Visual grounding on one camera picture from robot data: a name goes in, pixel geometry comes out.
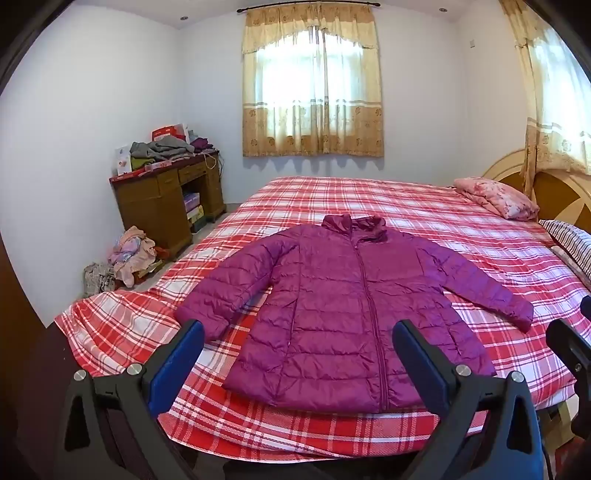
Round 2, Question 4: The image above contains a striped pillow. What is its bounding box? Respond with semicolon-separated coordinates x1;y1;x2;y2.
539;220;591;283

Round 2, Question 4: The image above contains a pink floral folded quilt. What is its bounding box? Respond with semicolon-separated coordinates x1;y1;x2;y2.
453;177;540;221

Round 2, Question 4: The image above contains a purple quilted down jacket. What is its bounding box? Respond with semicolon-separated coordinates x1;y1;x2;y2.
174;213;535;414

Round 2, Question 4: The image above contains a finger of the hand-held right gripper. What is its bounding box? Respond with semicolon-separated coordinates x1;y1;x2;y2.
546;318;591;409

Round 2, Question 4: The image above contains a wooden bed headboard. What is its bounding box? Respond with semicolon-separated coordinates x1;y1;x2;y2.
482;148;591;232

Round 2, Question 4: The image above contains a black curtain rod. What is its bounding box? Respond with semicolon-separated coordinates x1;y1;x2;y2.
236;2;381;14

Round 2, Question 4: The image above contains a stack of boxes under desk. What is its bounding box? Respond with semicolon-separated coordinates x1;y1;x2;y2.
183;192;206;232

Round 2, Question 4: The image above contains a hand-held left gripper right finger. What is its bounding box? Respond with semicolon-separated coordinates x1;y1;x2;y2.
392;319;551;480

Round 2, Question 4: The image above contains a bed with red plaid sheet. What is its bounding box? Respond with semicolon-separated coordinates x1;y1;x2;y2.
54;175;591;460

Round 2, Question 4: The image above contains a pile of clothes on desk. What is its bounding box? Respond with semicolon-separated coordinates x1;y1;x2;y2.
129;135;217;172

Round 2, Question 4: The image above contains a grey patterned cloth bundle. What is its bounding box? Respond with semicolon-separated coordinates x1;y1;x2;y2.
83;262;116;297

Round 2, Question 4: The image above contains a brown wooden desk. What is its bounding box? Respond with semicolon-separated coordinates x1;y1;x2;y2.
109;150;227;259

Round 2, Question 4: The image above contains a beige floral window curtain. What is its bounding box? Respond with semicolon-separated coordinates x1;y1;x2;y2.
501;0;591;197
242;6;385;158

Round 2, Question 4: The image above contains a pile of pastel clothes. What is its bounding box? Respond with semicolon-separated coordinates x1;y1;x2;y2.
109;226;158;288

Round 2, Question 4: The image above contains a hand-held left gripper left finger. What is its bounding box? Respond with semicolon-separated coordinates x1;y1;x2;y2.
55;318;206;480

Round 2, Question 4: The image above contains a red cardboard box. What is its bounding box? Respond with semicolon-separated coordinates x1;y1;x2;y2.
151;123;186;143

